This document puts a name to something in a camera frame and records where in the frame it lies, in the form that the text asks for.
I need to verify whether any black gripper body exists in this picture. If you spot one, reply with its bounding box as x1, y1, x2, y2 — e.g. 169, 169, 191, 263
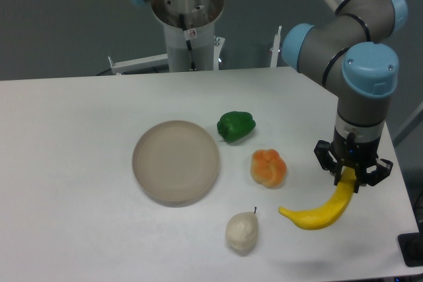
331, 127, 380, 167

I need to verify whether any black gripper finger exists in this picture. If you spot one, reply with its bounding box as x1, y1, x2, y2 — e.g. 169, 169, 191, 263
354, 158, 393, 194
314, 140, 344, 186

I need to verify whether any yellow banana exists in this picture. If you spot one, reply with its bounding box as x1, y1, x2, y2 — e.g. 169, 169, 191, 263
278, 168, 356, 230

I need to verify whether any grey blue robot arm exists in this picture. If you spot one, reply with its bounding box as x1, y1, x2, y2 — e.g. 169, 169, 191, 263
130, 0, 408, 188

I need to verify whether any beige round plate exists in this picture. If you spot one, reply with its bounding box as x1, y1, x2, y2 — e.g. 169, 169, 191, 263
132, 120, 220, 205

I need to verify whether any orange bread roll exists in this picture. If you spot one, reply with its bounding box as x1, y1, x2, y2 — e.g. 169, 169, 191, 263
250, 149, 288, 189

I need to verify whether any black device at table edge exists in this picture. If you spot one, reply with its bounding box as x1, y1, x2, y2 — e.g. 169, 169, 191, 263
398, 232, 422, 267

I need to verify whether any green bell pepper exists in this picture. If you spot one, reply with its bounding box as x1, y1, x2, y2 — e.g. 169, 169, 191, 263
217, 111, 256, 143

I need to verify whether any white pear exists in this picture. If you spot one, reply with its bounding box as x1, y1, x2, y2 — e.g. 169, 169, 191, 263
225, 207, 259, 256

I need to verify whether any white upright bracket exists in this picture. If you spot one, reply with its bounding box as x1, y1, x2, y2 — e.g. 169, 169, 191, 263
270, 26, 282, 67

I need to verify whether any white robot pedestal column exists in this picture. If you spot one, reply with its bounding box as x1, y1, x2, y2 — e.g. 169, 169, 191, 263
151, 0, 224, 72

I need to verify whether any white metal frame bracket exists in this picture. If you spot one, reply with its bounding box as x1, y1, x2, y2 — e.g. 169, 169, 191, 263
108, 53, 168, 75

